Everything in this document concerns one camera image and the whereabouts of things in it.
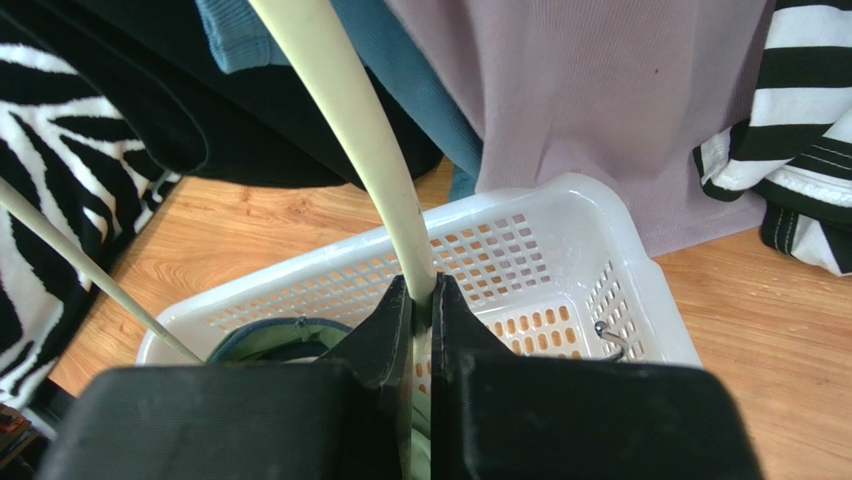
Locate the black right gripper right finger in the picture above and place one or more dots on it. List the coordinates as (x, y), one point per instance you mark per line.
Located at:
(498, 415)

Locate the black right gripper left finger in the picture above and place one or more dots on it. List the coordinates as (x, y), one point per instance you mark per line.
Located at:
(346, 415)

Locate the green tank top navy trim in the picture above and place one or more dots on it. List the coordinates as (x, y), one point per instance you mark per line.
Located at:
(303, 339)

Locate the cream plastic hanger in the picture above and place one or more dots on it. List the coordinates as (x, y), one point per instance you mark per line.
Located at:
(313, 38)

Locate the lilac ribbed tank top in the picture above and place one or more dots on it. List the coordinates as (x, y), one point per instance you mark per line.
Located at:
(620, 91)

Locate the blue ribbed tank top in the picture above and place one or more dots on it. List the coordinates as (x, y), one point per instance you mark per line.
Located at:
(239, 40)

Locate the black white striped tank top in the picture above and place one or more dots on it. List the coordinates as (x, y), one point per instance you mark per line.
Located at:
(794, 148)

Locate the white perforated plastic basket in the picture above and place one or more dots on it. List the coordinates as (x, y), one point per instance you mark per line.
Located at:
(559, 270)

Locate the zebra print blanket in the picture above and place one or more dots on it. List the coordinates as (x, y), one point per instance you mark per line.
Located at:
(70, 153)

